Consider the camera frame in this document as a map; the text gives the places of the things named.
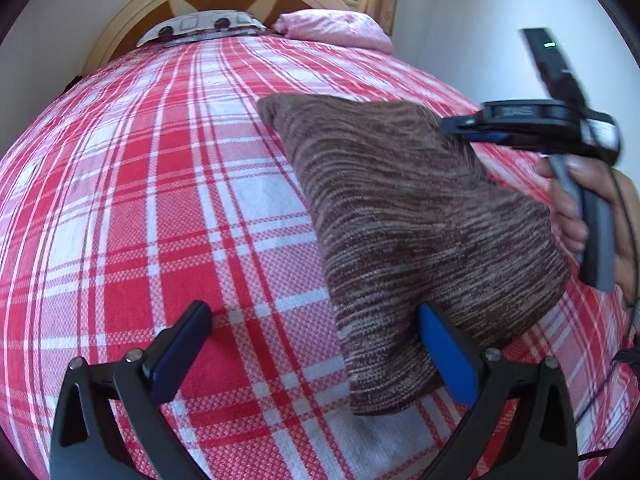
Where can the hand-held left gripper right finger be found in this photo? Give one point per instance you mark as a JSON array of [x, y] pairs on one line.
[[450, 355]]

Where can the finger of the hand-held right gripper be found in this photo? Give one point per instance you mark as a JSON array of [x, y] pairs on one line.
[[467, 125]]

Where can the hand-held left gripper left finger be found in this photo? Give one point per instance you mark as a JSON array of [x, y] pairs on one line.
[[175, 355]]

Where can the brown knitted sweater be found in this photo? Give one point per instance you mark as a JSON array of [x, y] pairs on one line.
[[400, 210]]

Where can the pink pillow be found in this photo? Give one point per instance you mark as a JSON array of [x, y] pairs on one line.
[[335, 27]]

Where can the red plaid bed blanket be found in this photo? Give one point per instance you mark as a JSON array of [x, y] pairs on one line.
[[150, 185]]

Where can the grey patterned pillow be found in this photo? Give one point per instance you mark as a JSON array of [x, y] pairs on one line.
[[200, 22]]

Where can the small black object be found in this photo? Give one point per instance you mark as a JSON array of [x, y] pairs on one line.
[[72, 82]]

